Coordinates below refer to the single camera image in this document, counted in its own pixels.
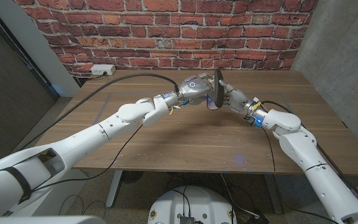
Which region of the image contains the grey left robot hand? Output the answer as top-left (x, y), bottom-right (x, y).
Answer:
top-left (177, 73), bottom-right (216, 106)

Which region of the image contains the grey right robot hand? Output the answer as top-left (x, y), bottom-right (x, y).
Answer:
top-left (218, 79), bottom-right (260, 115)

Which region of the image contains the black glasses case beige lining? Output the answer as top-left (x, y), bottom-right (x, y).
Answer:
top-left (206, 68), bottom-right (225, 111)

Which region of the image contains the white power strip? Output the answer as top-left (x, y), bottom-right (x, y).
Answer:
top-left (90, 64), bottom-right (117, 76)

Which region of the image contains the grey table leg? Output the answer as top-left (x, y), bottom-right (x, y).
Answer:
top-left (264, 174), bottom-right (284, 215)
top-left (106, 170), bottom-right (124, 208)

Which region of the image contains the white robot torso base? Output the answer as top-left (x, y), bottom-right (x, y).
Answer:
top-left (147, 185), bottom-right (237, 224)

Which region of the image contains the black floor power adapter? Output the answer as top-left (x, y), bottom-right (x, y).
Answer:
top-left (244, 213), bottom-right (269, 224)

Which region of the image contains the small grey torso box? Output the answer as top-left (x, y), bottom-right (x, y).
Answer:
top-left (178, 214), bottom-right (196, 224)

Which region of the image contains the white floor board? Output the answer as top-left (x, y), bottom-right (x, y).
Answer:
top-left (20, 169), bottom-right (89, 217)

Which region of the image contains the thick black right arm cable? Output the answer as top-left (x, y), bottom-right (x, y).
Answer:
top-left (260, 100), bottom-right (358, 213)

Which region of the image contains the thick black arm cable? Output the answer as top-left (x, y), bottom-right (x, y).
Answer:
top-left (20, 73), bottom-right (180, 151)
top-left (260, 100), bottom-right (358, 213)

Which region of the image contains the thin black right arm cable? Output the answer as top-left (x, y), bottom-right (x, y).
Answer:
top-left (260, 126), bottom-right (340, 224)

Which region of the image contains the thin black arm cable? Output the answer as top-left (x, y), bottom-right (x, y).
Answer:
top-left (260, 126), bottom-right (340, 224)
top-left (31, 123), bottom-right (145, 193)

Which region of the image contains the printed brick wall backdrop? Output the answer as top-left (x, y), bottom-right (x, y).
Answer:
top-left (14, 0), bottom-right (319, 77)

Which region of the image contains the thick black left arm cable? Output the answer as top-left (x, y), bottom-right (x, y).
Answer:
top-left (20, 73), bottom-right (180, 151)

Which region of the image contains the black power strip cable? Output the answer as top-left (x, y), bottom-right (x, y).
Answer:
top-left (82, 71), bottom-right (108, 82)

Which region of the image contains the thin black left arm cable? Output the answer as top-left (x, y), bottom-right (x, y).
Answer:
top-left (31, 123), bottom-right (145, 193)

